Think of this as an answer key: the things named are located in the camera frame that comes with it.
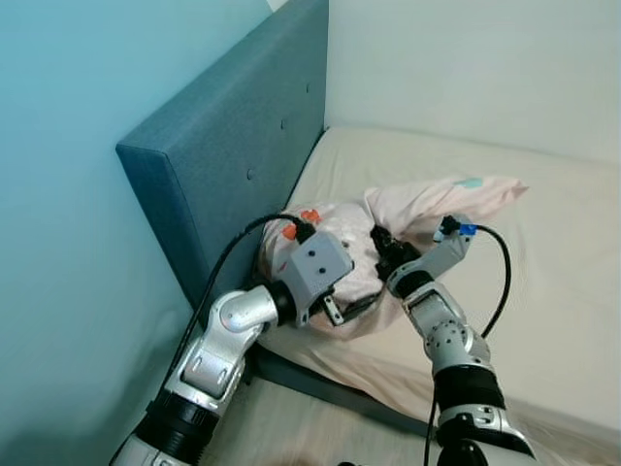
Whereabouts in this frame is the teal upholstered headboard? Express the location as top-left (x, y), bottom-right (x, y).
top-left (116, 0), bottom-right (331, 314)

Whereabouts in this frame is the pink patterned pillow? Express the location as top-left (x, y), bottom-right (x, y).
top-left (260, 175), bottom-right (531, 342)

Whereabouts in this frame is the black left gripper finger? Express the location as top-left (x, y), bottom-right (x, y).
top-left (332, 290), bottom-right (385, 327)

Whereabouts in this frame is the beige sheeted bed mattress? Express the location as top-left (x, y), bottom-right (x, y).
top-left (257, 124), bottom-right (621, 440)

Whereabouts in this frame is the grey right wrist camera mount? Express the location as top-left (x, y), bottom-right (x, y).
top-left (412, 215), bottom-right (479, 283)

